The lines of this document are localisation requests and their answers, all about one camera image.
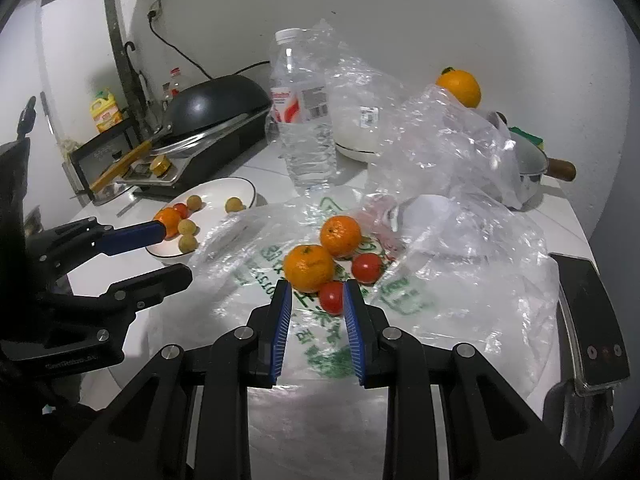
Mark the gold round knob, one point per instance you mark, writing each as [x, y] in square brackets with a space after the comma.
[160, 166]

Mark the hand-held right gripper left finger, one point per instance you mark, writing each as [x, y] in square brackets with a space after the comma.
[282, 330]

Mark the black umbrella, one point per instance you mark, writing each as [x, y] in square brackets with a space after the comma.
[135, 85]

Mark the cherry tomato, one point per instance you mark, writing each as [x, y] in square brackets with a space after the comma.
[331, 296]
[180, 209]
[366, 266]

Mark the yellow green sponge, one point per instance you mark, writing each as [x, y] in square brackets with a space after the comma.
[527, 137]

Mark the white bowl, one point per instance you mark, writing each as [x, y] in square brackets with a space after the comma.
[350, 135]

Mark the black wok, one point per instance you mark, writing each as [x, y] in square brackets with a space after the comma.
[215, 102]

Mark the large orange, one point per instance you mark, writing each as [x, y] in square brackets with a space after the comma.
[460, 87]

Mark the longan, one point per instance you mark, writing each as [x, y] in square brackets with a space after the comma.
[195, 202]
[187, 226]
[187, 243]
[235, 205]

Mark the crumpled clear plastic bag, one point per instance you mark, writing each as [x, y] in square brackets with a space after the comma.
[440, 150]

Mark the white plate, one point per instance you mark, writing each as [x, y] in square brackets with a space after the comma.
[215, 192]

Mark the grey pipe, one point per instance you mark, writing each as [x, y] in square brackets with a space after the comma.
[114, 35]

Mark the red-capped bottle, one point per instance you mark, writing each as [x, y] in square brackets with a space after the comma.
[175, 82]

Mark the black shelf rack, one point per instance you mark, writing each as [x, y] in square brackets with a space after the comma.
[100, 152]

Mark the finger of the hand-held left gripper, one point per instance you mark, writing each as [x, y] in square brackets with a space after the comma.
[160, 280]
[135, 237]

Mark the green printed plastic bag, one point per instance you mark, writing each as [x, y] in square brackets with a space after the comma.
[450, 320]

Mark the black induction cooker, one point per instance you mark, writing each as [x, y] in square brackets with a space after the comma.
[225, 145]

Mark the black glass appliance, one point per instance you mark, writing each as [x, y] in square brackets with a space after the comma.
[590, 310]

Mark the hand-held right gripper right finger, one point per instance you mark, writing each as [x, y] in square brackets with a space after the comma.
[354, 332]

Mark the yellow detergent bottle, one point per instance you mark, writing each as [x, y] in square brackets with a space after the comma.
[106, 112]

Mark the white wall outlet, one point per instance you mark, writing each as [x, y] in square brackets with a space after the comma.
[156, 6]

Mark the clear water bottle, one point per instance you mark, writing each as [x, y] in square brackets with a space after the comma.
[305, 160]

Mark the mandarin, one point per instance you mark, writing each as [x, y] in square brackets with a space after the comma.
[170, 216]
[308, 267]
[340, 236]

